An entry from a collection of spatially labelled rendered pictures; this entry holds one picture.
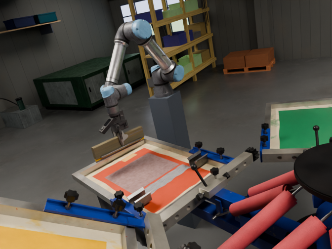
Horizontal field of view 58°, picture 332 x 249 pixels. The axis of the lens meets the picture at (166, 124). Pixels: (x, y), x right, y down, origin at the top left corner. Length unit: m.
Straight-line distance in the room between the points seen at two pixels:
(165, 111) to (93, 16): 7.86
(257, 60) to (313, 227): 6.49
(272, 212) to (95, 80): 6.16
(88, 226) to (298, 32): 7.23
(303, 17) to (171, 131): 5.94
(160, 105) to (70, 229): 1.38
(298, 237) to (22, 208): 0.80
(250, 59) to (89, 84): 3.63
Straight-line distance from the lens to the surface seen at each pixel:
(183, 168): 1.71
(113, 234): 1.10
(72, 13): 9.41
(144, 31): 1.90
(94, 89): 6.83
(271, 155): 1.60
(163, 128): 2.32
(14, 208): 1.07
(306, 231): 0.87
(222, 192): 1.34
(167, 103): 2.20
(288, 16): 7.87
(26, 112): 7.14
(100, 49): 9.87
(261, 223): 0.95
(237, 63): 7.34
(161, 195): 1.55
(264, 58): 7.19
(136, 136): 1.92
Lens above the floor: 1.82
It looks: 21 degrees down
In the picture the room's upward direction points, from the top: 12 degrees counter-clockwise
